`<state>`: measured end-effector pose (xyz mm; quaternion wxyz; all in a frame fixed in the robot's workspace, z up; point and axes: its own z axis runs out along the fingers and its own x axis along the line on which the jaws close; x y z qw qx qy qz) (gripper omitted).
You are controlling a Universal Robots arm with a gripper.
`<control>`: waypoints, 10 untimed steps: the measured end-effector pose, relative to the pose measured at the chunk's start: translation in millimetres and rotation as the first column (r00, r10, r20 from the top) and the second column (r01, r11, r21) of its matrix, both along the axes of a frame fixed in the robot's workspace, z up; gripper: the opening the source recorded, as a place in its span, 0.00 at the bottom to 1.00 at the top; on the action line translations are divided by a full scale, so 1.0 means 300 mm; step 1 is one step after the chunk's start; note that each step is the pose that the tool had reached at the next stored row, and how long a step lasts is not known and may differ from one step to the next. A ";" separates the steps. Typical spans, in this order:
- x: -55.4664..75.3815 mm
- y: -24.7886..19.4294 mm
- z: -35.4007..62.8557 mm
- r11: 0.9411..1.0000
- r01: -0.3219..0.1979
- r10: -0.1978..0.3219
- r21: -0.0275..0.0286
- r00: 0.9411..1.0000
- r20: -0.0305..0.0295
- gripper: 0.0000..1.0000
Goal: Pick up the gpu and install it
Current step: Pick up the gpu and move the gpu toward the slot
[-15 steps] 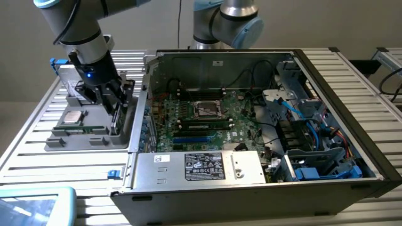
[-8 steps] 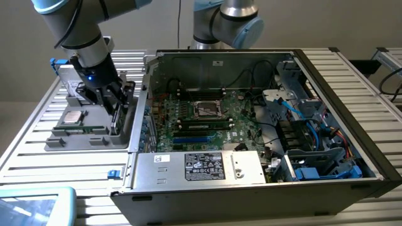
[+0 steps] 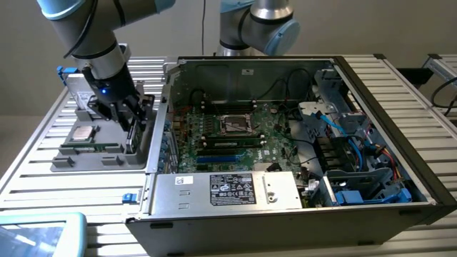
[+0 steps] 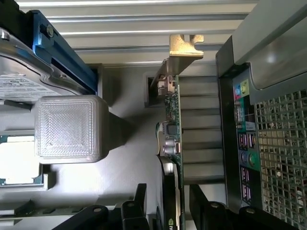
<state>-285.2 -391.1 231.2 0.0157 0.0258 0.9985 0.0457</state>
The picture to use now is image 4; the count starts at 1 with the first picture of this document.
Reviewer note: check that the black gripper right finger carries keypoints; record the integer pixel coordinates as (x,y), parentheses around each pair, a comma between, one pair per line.
(211,210)

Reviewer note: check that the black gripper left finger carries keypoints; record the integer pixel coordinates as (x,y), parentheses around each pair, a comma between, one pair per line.
(134,210)

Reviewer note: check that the grey 3D-printed parts rack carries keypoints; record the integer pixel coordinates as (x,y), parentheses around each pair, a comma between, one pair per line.
(96,134)

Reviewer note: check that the grey open PC case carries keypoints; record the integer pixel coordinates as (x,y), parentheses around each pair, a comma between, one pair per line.
(266,115)

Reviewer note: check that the CPU chip with green edge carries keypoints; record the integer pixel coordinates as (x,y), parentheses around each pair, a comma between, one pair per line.
(19,160)

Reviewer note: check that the silver hard disk drive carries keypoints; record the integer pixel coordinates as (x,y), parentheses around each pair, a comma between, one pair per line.
(26,76)

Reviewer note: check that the blue disk drive caddy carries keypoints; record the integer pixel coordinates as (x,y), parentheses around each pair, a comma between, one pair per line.
(64,52)

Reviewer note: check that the green graphics card with bracket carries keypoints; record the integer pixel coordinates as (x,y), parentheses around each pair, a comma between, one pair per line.
(173,134)

